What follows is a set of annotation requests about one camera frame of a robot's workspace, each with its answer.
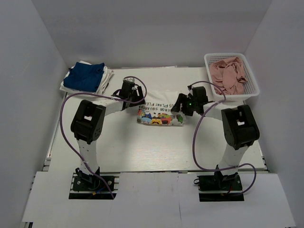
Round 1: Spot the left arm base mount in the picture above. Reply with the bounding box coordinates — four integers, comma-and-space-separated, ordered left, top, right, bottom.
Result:
68, 168, 113, 200

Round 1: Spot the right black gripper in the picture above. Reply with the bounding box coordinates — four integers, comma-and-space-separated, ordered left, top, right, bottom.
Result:
171, 94, 198, 116

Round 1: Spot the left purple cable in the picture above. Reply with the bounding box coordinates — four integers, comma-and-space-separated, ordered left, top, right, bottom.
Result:
60, 76, 148, 199

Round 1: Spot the folded white t-shirt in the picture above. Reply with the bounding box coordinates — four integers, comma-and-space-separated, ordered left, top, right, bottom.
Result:
59, 61, 114, 95

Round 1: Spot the white t-shirt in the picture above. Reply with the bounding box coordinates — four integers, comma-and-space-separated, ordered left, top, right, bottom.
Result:
137, 90, 186, 126
59, 61, 114, 95

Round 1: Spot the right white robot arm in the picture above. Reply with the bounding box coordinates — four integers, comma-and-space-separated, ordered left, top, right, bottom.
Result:
171, 86, 260, 190

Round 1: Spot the blue t-shirt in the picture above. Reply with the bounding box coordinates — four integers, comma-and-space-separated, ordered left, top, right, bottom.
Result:
63, 62, 105, 92

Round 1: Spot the white plastic basket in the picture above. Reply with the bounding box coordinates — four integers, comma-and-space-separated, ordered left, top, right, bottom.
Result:
204, 53, 260, 102

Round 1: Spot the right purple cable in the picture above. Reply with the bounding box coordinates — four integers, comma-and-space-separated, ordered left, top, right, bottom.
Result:
186, 80, 257, 196

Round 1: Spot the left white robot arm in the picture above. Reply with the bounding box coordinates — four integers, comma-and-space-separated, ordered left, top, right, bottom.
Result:
71, 80, 145, 190

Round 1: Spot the purple cable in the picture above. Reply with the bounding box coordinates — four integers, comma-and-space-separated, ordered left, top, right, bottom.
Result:
186, 80, 257, 196
60, 76, 148, 199

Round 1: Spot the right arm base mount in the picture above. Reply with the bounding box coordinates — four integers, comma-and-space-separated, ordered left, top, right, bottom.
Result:
193, 171, 244, 202

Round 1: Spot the pink t-shirt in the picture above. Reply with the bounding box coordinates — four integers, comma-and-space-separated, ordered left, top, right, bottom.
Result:
209, 57, 247, 95

